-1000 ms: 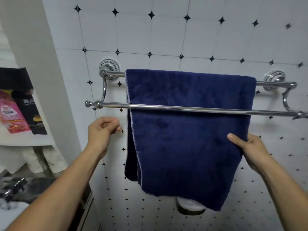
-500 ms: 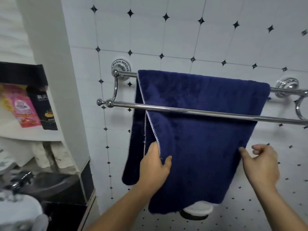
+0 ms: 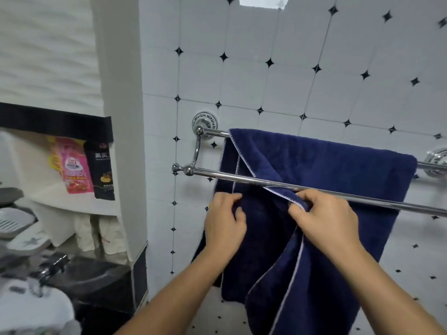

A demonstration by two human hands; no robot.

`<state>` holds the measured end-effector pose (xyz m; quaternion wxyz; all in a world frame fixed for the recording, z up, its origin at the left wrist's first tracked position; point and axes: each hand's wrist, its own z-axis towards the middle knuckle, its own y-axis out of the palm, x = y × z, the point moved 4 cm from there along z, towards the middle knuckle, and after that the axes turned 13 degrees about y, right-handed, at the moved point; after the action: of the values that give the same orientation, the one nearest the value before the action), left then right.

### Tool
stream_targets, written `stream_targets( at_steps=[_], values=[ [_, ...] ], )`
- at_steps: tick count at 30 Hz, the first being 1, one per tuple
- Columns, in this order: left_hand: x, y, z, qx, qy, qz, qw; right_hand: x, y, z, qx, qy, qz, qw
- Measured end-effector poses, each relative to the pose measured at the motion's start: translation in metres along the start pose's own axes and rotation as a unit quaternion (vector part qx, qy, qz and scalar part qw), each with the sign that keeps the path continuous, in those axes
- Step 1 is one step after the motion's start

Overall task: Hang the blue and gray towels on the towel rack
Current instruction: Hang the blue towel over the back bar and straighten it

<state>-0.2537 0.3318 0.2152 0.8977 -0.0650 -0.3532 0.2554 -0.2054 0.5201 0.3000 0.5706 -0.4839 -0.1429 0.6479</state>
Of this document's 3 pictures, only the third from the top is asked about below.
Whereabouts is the person's left hand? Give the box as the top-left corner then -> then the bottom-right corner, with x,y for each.
204,192 -> 248,256

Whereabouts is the person's right hand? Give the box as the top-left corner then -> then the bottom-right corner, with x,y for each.
288,189 -> 360,257

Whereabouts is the navy blue towel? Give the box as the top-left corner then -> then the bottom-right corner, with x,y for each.
191,128 -> 418,335

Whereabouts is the person's right forearm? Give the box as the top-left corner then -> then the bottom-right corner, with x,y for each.
323,241 -> 447,335

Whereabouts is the person's left forearm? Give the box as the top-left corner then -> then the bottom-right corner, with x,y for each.
115,248 -> 224,335

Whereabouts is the black refill pouch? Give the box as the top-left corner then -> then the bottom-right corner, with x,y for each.
83,141 -> 116,201

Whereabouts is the black countertop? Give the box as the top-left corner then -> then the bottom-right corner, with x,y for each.
45,257 -> 134,335

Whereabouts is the pink refill pouch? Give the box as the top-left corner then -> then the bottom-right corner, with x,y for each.
55,137 -> 95,194

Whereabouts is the yellow pouch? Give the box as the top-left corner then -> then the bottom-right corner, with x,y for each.
47,135 -> 63,171

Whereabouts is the chrome faucet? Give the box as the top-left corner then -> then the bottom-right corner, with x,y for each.
29,254 -> 71,287

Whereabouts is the white corner shelf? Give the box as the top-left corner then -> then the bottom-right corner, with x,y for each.
0,128 -> 123,220

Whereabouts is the white soap dish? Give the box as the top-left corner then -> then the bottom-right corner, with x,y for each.
6,229 -> 54,256

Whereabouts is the grey soap dish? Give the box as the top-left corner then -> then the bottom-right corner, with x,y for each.
0,207 -> 37,240

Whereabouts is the white sink basin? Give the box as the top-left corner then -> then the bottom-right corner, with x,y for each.
0,278 -> 76,335

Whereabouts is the dark grey tray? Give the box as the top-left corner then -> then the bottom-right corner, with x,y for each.
0,186 -> 25,207

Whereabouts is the chrome double towel rail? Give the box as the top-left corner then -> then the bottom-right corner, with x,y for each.
171,111 -> 447,219

